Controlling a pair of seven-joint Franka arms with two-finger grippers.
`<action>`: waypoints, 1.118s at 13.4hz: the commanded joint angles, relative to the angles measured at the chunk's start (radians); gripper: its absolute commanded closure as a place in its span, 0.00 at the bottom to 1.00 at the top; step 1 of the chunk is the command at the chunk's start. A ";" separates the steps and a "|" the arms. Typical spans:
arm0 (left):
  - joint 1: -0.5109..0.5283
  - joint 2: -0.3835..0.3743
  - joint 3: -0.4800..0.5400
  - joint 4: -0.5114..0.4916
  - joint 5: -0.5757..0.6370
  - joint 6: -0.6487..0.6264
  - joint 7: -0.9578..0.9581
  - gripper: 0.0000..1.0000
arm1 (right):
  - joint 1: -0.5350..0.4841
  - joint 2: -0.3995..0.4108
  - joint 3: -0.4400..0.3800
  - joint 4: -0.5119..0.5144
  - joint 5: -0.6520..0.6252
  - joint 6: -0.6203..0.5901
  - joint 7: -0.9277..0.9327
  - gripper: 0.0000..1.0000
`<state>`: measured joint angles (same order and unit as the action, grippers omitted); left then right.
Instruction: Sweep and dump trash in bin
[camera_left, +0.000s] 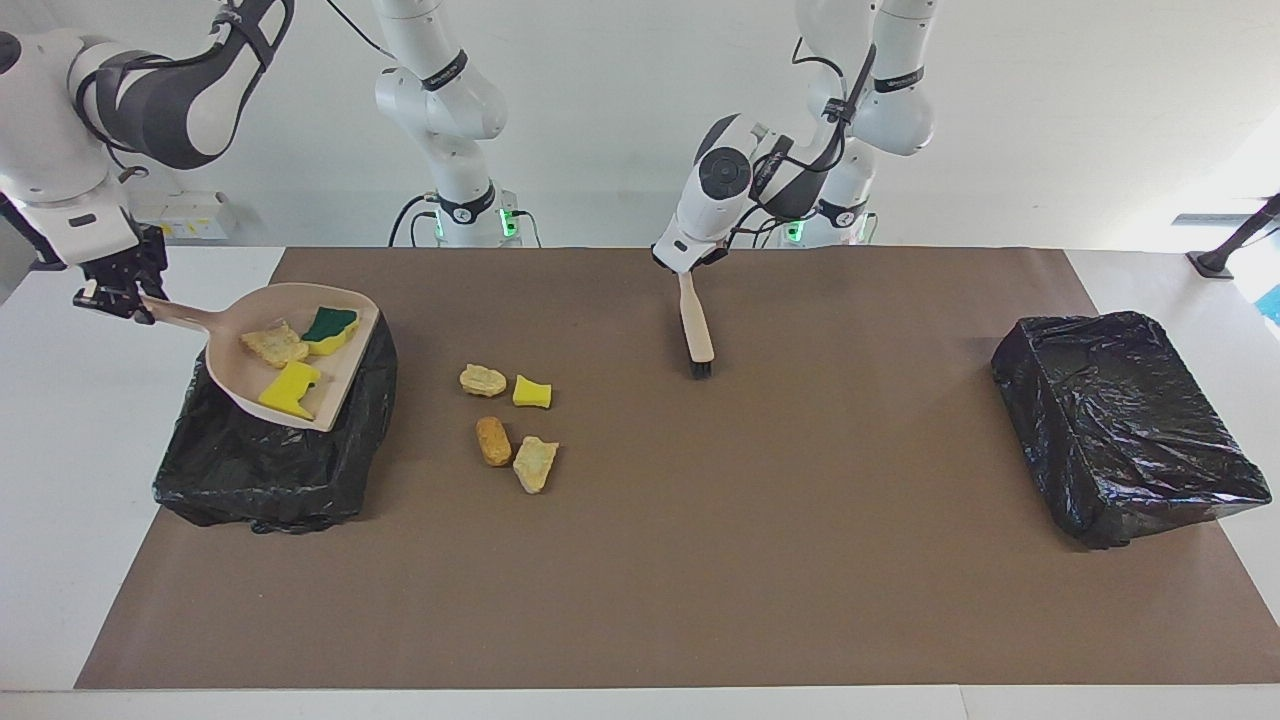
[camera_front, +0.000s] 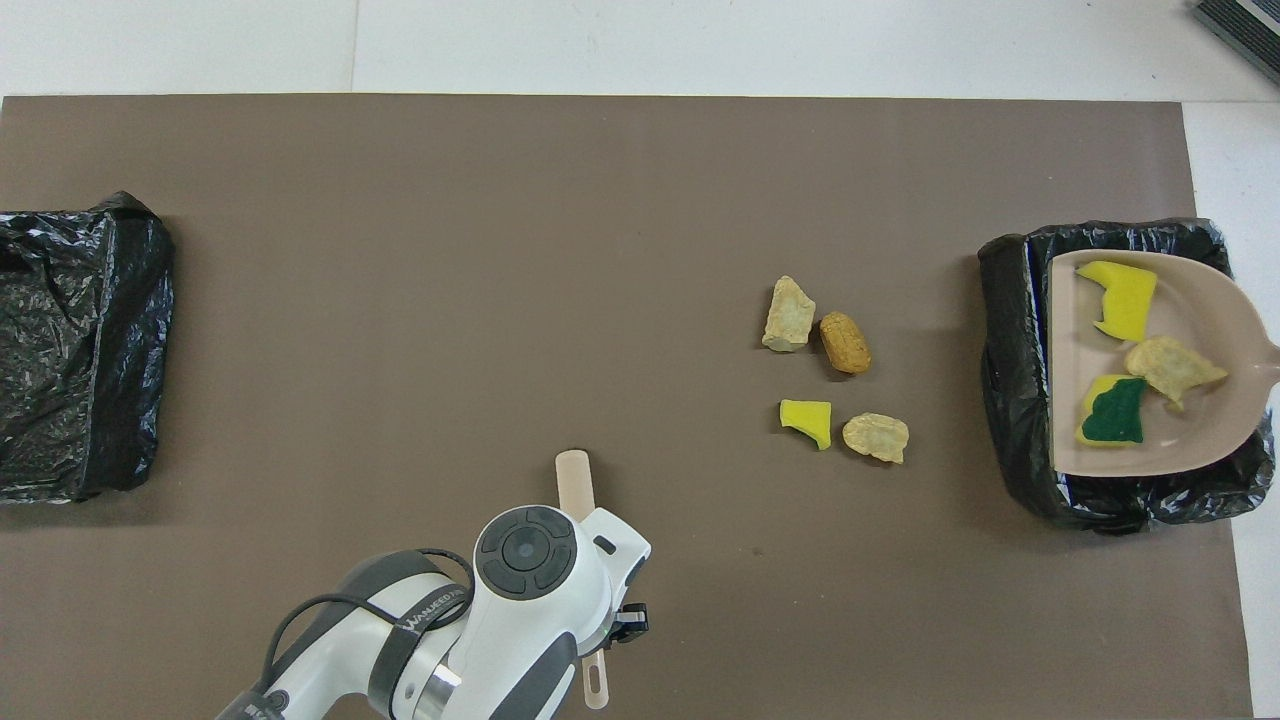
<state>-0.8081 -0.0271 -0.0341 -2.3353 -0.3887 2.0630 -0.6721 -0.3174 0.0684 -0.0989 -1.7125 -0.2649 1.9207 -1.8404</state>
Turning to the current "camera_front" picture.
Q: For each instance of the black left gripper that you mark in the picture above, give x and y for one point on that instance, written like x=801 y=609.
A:
x=630 y=625

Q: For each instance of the beige hand brush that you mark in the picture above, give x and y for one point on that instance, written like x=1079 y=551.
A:
x=575 y=485

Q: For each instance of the green and yellow sponge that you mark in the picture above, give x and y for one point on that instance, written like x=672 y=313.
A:
x=1115 y=415

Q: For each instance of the pale beige foam chunk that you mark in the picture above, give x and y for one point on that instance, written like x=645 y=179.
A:
x=1170 y=368
x=876 y=438
x=789 y=315

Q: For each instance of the beige plastic dustpan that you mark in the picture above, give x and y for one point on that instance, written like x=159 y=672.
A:
x=1190 y=300

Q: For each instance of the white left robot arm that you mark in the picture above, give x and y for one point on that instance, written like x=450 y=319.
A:
x=530 y=620

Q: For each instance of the black bag lined bin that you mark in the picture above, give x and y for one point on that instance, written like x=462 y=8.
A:
x=1010 y=400
x=90 y=350

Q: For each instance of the small yellow sponge piece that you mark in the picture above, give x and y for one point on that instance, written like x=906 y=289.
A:
x=808 y=418

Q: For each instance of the brown foam chunk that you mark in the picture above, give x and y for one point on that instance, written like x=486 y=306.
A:
x=845 y=343

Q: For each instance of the brown table mat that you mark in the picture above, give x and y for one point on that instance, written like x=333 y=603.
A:
x=400 y=350

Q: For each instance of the grey ribbed device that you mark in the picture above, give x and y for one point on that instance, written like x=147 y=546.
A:
x=1250 y=25

